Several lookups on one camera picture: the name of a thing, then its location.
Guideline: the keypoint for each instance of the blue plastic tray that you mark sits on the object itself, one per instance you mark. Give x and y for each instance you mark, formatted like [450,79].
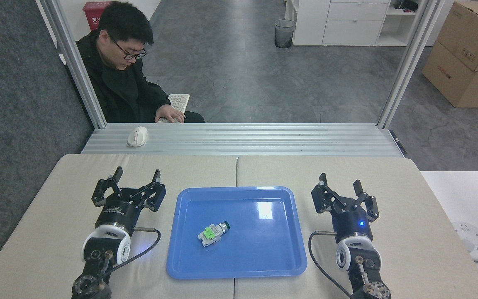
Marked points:
[243,253]

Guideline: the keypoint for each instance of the silver aluminium rail bench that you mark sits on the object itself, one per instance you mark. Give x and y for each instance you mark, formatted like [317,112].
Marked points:
[264,139]

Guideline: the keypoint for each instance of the beige table mat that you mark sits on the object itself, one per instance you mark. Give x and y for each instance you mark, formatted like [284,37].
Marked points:
[56,187]
[409,249]

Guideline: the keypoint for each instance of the small cardboard box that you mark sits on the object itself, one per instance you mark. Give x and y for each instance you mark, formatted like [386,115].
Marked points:
[471,33]

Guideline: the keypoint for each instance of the person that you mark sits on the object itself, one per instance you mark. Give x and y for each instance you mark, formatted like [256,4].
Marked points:
[118,87]

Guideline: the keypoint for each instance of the large cardboard box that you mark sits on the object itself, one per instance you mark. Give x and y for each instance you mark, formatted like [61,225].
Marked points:
[450,79]

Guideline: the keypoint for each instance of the white computer mouse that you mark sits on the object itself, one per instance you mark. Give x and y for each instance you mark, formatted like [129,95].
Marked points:
[137,136]

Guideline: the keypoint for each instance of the black item on shelf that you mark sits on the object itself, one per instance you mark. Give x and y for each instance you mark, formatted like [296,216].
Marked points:
[407,5]

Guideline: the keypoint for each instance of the mesh waste bin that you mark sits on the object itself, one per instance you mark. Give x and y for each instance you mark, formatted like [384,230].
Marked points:
[284,33]

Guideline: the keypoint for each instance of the person's right hand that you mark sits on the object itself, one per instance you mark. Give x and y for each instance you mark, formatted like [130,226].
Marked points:
[170,113]

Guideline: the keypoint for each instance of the black bench end bracket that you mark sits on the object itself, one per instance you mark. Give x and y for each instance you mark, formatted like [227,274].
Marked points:
[398,142]

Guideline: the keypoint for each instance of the white round power socket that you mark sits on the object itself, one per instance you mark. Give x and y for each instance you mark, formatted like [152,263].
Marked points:
[471,241]

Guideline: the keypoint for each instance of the silver frame post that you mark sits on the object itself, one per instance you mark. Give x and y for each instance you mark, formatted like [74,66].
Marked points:
[409,62]
[78,70]

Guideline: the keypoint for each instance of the white drawer cabinet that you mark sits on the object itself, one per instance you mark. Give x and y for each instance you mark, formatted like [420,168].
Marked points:
[355,29]

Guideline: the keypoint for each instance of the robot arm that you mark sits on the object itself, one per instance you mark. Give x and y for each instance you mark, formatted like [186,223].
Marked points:
[106,237]
[348,255]

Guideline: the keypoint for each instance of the green white switch part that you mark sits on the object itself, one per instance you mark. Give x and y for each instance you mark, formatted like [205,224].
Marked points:
[212,233]

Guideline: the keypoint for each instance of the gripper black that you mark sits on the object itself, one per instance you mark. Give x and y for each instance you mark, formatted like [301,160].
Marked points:
[350,224]
[118,211]

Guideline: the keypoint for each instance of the white keyboard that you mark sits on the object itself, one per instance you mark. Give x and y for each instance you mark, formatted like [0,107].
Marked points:
[179,101]

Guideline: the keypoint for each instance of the red bin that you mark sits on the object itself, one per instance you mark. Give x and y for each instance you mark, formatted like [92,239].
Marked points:
[93,14]

